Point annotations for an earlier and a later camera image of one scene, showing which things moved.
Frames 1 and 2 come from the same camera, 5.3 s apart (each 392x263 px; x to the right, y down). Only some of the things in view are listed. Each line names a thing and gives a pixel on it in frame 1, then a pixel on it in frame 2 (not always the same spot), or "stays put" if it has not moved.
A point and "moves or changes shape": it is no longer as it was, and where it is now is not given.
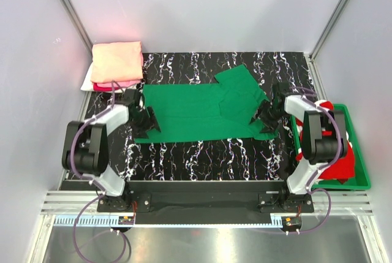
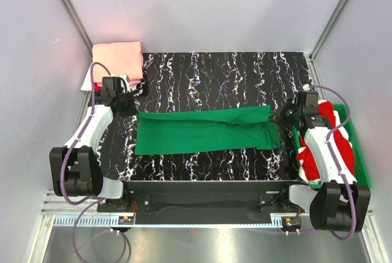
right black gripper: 264,106 to 278,116
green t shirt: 222,112 moves or changes shape
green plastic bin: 361,179 stays put
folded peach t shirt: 116,62 stays put
